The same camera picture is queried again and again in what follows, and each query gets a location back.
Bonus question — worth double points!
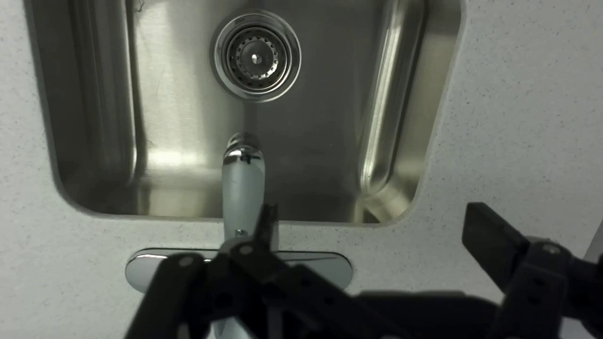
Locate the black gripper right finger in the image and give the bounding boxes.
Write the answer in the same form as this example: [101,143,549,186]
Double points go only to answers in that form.
[462,201,603,339]

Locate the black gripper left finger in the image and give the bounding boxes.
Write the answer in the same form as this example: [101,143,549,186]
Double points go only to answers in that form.
[125,203,329,339]

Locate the stainless steel sink basin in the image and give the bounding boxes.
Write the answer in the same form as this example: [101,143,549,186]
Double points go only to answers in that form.
[23,0,468,226]

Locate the round metal sink drain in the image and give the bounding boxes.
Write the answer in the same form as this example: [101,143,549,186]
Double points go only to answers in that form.
[212,9,304,103]

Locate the chrome faucet base plate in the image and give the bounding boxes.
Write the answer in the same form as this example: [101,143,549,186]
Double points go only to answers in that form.
[125,244,355,295]

